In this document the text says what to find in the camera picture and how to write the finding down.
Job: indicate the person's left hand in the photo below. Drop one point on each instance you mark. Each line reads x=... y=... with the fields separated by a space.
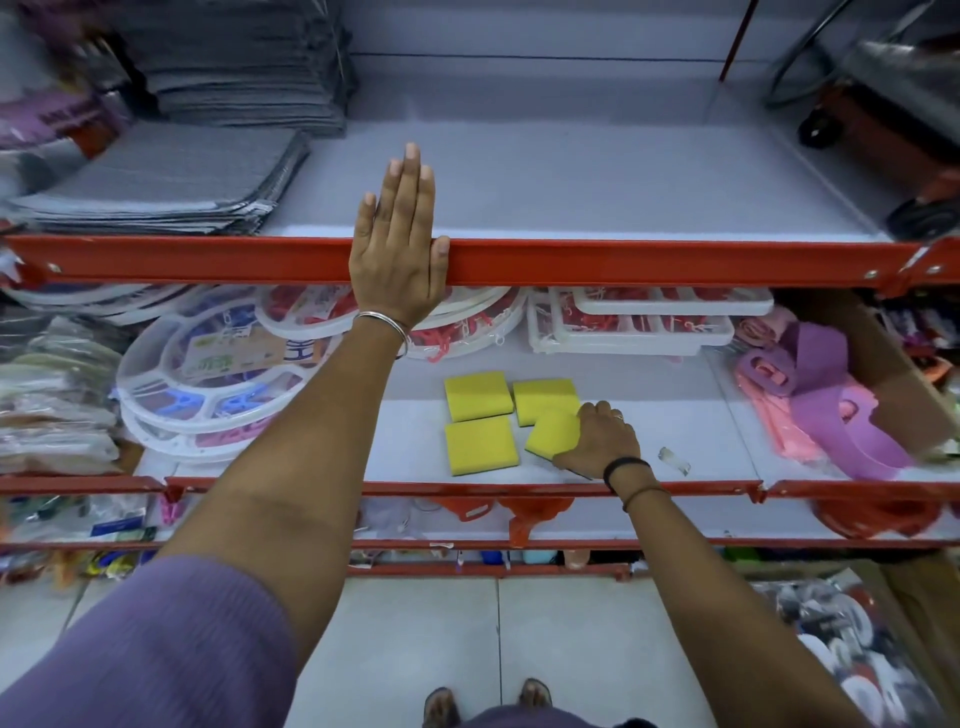
x=394 y=262

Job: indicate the person's right hand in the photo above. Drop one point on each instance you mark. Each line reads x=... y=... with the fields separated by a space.
x=604 y=446

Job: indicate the person's left thumb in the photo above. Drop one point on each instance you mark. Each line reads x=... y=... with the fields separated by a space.
x=440 y=259

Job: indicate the person's right thumb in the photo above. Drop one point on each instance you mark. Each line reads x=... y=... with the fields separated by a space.
x=571 y=459

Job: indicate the person's left middle finger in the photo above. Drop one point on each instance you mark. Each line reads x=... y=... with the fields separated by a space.
x=409 y=184

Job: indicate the person's left little finger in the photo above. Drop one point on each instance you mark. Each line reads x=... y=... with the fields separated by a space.
x=365 y=219

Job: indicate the yellow sponge pad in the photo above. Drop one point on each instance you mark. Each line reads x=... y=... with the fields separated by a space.
x=541 y=396
x=480 y=445
x=551 y=433
x=478 y=395

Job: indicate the person's right forearm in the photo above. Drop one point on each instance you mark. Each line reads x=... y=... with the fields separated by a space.
x=720 y=600

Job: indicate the person's left forearm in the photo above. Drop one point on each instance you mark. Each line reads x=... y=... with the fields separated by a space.
x=300 y=457

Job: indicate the black wrist band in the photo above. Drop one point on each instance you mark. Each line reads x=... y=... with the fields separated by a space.
x=626 y=462

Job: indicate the round hanger with red clips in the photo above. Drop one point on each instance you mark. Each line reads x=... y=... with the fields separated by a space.
x=469 y=319
x=307 y=311

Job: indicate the orange plastic funnel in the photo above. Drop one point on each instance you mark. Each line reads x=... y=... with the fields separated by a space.
x=534 y=516

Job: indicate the silver wrist bangle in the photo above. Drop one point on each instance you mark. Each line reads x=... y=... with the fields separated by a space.
x=396 y=322

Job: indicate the brown thread wrist band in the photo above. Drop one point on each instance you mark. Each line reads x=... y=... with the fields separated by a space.
x=643 y=491

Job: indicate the rectangular white clip hanger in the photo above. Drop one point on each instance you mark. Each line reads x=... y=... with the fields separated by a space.
x=622 y=330
x=675 y=302

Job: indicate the tall stack of grey mats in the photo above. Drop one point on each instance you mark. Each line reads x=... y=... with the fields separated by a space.
x=240 y=60

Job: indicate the flat stack of grey mats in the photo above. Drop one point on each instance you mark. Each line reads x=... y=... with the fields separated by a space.
x=165 y=180

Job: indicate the round hanger with blue clips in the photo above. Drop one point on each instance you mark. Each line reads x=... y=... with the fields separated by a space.
x=217 y=367

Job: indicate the pink plastic hangers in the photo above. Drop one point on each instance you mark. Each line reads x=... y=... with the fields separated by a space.
x=787 y=435

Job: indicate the brown sandal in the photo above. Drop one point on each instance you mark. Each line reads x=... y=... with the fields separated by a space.
x=535 y=694
x=440 y=709

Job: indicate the purple plastic hangers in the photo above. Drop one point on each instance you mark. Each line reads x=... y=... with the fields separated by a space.
x=832 y=382

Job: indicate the round white clip hanger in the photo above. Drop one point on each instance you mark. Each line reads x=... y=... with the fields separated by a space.
x=97 y=296

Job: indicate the round hanger with pink clips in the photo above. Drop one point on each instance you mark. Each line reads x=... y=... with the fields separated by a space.
x=195 y=442

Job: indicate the orange plastic basin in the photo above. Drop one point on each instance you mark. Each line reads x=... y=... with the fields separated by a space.
x=877 y=516

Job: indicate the purple packaged goods pile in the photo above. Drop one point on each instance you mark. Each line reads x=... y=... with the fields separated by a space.
x=52 y=120

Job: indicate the brown cardboard box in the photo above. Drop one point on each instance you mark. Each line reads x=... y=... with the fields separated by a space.
x=892 y=375

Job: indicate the clear bag of round items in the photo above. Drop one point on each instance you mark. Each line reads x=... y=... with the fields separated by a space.
x=847 y=645

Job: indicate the pile of clear packets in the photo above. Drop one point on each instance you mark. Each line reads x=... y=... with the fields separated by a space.
x=52 y=405

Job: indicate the hanging colourful packets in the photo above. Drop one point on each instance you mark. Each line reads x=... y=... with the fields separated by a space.
x=926 y=337

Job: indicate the pile of colourful small packets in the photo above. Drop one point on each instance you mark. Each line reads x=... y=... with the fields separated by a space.
x=75 y=525

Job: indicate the orange wheeled trolley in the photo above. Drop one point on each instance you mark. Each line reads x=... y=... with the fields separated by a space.
x=885 y=142

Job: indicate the purple knit sleeve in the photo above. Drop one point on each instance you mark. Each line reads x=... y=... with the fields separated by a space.
x=150 y=652

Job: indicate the stainless steel vessel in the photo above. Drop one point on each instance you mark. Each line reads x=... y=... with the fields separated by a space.
x=900 y=60

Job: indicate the orange shelf rail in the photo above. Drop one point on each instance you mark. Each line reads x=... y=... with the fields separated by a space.
x=600 y=261
x=465 y=487

